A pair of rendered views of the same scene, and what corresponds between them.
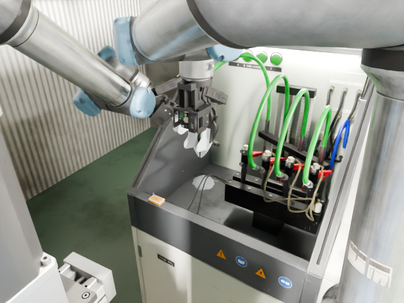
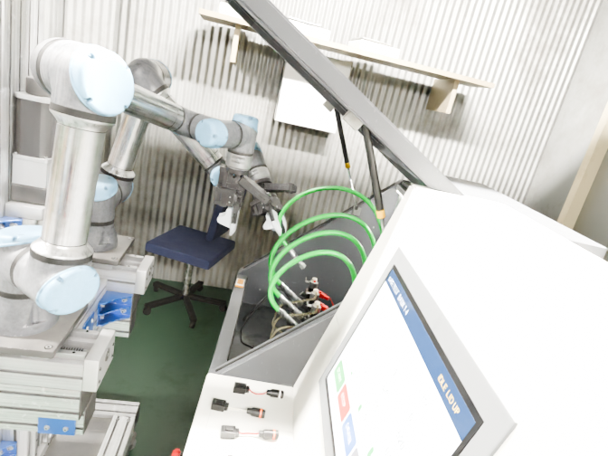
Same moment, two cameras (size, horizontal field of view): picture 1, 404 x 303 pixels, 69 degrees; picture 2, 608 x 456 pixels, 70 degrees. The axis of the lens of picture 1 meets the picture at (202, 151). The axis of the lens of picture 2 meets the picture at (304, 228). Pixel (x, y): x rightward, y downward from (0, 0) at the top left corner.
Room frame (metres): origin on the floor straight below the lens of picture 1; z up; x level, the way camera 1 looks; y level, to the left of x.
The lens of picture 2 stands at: (0.08, -1.13, 1.69)
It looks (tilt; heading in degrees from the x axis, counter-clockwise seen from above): 17 degrees down; 52
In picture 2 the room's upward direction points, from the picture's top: 13 degrees clockwise
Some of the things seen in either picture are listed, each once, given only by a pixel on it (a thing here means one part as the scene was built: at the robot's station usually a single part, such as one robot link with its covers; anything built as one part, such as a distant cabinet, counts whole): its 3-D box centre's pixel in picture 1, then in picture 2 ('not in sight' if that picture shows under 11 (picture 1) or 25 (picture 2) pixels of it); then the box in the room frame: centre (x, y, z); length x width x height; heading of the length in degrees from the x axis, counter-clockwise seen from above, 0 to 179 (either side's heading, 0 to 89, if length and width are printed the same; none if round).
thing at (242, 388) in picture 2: not in sight; (259, 390); (0.60, -0.43, 0.99); 0.12 x 0.02 x 0.02; 148
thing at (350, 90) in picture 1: (337, 115); not in sight; (1.02, -0.50, 1.20); 0.13 x 0.03 x 0.31; 58
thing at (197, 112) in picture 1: (195, 103); (232, 186); (0.66, 0.02, 1.37); 0.09 x 0.08 x 0.12; 148
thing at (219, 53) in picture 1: (208, 37); (214, 132); (0.57, -0.01, 1.53); 0.11 x 0.11 x 0.08; 23
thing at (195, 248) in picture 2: not in sight; (196, 239); (1.25, 1.55, 0.54); 0.63 x 0.60 x 1.08; 153
